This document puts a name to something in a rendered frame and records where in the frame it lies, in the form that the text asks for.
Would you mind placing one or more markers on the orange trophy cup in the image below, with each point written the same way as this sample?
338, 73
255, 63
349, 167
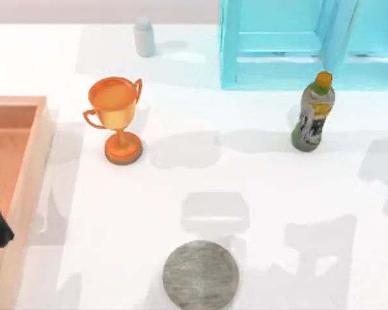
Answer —
114, 109

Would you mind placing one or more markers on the salmon shallow box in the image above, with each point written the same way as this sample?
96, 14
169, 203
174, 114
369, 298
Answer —
22, 135

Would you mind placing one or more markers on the round grey coaster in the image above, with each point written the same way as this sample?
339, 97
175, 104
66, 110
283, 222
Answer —
201, 276

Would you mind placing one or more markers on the pale grey bottle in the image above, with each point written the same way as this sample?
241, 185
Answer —
144, 38

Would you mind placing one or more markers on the light blue rack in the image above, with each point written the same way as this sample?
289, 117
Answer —
278, 68

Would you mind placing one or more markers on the grey bottle with orange cap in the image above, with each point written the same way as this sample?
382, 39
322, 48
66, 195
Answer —
312, 116

